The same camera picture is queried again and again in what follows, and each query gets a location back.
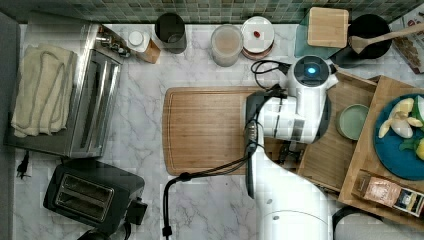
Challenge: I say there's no bamboo cutting board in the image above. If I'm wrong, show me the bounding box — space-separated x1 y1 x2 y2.
162 86 257 176

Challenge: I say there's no clear jar with grains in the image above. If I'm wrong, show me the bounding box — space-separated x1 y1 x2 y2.
211 25 243 67

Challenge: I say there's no white plate with red item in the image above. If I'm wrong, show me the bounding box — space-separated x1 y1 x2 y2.
241 16 275 60

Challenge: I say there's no dark grey cup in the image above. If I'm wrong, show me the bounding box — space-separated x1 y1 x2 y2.
155 13 187 54

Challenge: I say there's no white lid spice jar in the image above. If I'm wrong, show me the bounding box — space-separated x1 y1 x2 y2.
128 31 161 64

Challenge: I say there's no black two-slot toaster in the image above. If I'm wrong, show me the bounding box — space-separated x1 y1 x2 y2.
43 159 147 235

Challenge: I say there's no silver toaster oven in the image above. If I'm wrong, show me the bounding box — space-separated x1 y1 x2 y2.
4 12 129 158

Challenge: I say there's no green ceramic bowl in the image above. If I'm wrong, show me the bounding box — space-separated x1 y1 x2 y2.
335 104 369 141

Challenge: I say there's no glass box with bamboo lid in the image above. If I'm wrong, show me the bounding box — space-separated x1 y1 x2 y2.
294 7 349 59

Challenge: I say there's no wooden cabinet top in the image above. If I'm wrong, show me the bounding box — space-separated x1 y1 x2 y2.
338 75 424 231

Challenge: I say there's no wooden spatula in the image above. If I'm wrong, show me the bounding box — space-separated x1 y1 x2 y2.
348 23 424 54

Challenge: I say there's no brown snack packet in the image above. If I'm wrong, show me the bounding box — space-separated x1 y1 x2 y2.
352 170 423 218

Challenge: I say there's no beige folded towel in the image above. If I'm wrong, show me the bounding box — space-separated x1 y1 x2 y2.
11 44 78 138

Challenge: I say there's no black pot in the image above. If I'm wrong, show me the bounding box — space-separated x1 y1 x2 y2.
330 14 392 68

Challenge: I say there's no peeled banana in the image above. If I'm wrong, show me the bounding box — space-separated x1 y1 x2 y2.
378 98 423 139

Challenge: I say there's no black power plug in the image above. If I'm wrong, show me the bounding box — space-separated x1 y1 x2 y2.
17 151 29 179

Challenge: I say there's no blue plate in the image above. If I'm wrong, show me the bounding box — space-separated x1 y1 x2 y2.
373 94 424 181

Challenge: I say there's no yellow lemon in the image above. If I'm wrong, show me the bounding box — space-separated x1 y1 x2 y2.
415 139 424 160

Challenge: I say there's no magazine with pictures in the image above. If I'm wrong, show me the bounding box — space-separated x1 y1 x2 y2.
392 4 424 74

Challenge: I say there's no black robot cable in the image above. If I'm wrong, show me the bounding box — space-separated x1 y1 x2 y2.
161 119 259 240

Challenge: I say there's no black looped cable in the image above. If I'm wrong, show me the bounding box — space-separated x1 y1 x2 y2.
250 59 292 90

